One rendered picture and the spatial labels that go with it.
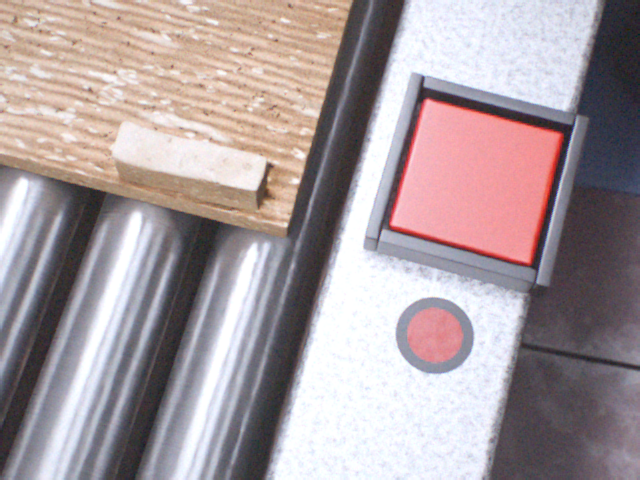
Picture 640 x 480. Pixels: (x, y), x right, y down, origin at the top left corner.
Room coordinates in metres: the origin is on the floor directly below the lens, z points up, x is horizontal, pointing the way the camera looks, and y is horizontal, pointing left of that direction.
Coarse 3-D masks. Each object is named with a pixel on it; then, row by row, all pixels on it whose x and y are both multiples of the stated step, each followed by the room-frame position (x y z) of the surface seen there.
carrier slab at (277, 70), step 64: (0, 0) 0.24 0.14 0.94; (64, 0) 0.24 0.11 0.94; (128, 0) 0.24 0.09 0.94; (192, 0) 0.24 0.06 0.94; (256, 0) 0.25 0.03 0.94; (320, 0) 0.25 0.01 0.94; (0, 64) 0.21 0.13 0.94; (64, 64) 0.21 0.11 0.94; (128, 64) 0.21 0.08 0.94; (192, 64) 0.22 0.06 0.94; (256, 64) 0.22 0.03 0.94; (320, 64) 0.22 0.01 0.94; (0, 128) 0.18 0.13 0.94; (64, 128) 0.18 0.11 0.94; (192, 128) 0.19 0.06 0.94; (256, 128) 0.19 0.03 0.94; (128, 192) 0.16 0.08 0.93
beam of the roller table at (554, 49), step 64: (448, 0) 0.26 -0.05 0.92; (512, 0) 0.27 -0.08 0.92; (576, 0) 0.27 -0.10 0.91; (448, 64) 0.23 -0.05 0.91; (512, 64) 0.24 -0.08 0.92; (576, 64) 0.24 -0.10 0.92; (384, 128) 0.20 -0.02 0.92; (384, 256) 0.15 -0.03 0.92; (320, 320) 0.12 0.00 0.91; (384, 320) 0.12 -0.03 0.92; (512, 320) 0.12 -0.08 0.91; (320, 384) 0.09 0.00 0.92; (384, 384) 0.09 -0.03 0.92; (448, 384) 0.09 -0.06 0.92; (320, 448) 0.06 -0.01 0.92; (384, 448) 0.07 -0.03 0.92; (448, 448) 0.07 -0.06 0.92
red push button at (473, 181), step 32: (416, 128) 0.20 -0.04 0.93; (448, 128) 0.20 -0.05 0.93; (480, 128) 0.20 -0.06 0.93; (512, 128) 0.20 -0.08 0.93; (544, 128) 0.20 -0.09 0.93; (416, 160) 0.18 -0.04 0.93; (448, 160) 0.18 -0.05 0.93; (480, 160) 0.19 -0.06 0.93; (512, 160) 0.19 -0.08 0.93; (544, 160) 0.19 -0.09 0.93; (416, 192) 0.17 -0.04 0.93; (448, 192) 0.17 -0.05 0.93; (480, 192) 0.17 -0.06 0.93; (512, 192) 0.17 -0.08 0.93; (544, 192) 0.17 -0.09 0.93; (416, 224) 0.16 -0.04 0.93; (448, 224) 0.16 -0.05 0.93; (480, 224) 0.16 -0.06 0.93; (512, 224) 0.16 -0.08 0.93; (512, 256) 0.15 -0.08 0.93
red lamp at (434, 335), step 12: (420, 312) 0.12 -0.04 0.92; (432, 312) 0.12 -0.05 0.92; (444, 312) 0.12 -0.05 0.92; (420, 324) 0.12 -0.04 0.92; (432, 324) 0.12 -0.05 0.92; (444, 324) 0.12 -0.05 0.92; (456, 324) 0.12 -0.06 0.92; (408, 336) 0.11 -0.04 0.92; (420, 336) 0.11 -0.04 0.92; (432, 336) 0.11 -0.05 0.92; (444, 336) 0.11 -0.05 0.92; (456, 336) 0.11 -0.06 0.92; (420, 348) 0.11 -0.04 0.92; (432, 348) 0.11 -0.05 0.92; (444, 348) 0.11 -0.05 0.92; (456, 348) 0.11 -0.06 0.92; (432, 360) 0.10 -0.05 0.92; (444, 360) 0.10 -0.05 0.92
